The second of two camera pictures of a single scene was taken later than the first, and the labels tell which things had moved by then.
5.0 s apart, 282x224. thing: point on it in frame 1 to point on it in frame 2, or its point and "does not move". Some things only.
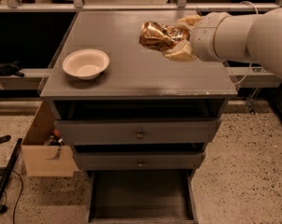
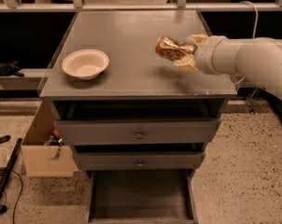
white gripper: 204,37 to 206,55
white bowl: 86,63 does not move
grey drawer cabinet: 140,122 does not move
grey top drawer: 100,132 does not move
